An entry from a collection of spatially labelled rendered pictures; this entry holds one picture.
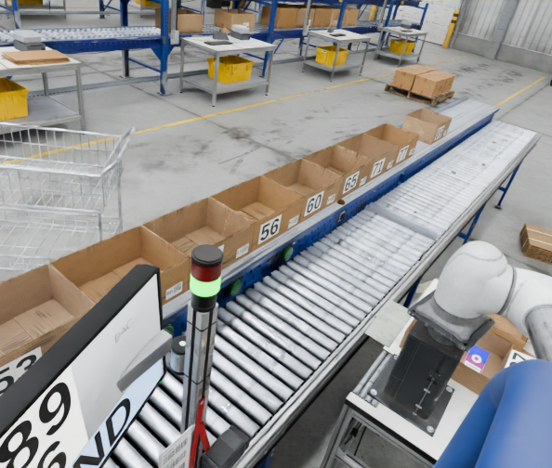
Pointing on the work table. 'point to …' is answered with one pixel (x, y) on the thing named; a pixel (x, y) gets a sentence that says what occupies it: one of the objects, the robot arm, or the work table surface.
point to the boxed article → (476, 358)
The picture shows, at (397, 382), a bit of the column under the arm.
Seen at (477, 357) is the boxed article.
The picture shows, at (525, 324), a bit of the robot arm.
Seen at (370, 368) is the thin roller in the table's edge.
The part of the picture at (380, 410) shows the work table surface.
